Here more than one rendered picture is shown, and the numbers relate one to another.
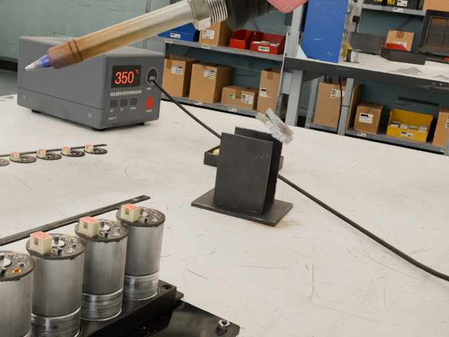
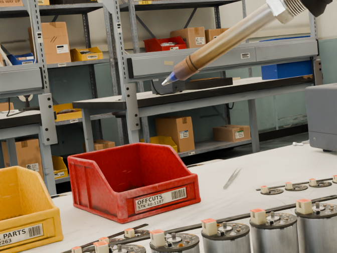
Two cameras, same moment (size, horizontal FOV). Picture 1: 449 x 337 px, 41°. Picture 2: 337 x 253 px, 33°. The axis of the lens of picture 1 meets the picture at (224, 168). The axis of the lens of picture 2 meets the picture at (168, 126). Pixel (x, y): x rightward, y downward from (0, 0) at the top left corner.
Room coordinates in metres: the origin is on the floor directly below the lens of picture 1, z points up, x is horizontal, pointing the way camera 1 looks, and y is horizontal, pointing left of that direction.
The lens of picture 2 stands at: (0.01, -0.10, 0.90)
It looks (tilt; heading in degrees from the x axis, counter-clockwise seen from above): 6 degrees down; 40
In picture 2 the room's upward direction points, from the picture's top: 6 degrees counter-clockwise
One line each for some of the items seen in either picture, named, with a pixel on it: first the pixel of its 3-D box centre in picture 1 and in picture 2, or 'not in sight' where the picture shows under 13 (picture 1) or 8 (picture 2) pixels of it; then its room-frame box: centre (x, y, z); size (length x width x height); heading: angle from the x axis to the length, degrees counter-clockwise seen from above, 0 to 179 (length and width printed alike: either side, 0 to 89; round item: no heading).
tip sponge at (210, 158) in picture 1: (244, 159); not in sight; (0.64, -0.02, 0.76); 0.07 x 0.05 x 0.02; 71
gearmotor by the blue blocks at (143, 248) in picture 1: (136, 259); (321, 252); (0.29, 0.04, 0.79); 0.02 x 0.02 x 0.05
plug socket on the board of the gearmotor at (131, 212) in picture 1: (131, 212); (305, 206); (0.28, 0.04, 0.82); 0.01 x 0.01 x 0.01; 59
